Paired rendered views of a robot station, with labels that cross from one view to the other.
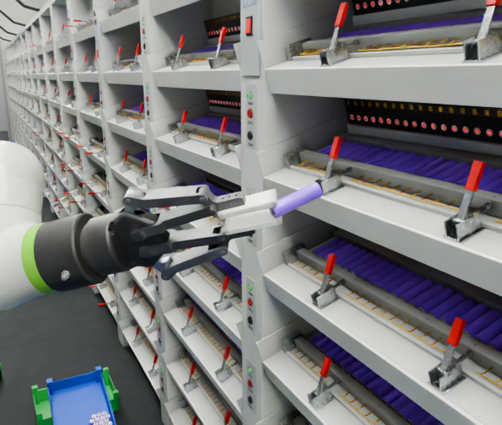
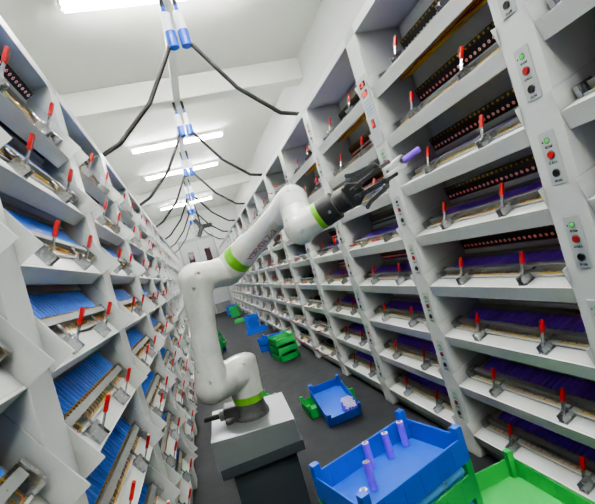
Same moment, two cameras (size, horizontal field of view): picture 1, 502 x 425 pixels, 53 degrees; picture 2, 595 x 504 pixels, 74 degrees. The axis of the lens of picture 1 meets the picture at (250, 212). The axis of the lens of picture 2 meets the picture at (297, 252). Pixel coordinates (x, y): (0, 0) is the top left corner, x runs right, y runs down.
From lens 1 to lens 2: 0.72 m
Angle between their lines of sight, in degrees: 20
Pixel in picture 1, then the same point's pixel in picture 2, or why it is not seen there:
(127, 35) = (306, 182)
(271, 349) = (432, 278)
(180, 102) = not seen: hidden behind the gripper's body
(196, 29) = (345, 155)
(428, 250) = (475, 159)
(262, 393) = (435, 305)
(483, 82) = (466, 83)
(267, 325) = (425, 265)
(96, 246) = (338, 197)
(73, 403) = (327, 398)
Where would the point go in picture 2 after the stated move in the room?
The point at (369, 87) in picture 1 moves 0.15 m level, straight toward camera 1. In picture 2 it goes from (430, 113) to (424, 103)
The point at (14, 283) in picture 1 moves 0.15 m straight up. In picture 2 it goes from (310, 223) to (297, 177)
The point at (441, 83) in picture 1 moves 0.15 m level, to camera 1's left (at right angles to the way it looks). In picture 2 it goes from (454, 93) to (402, 111)
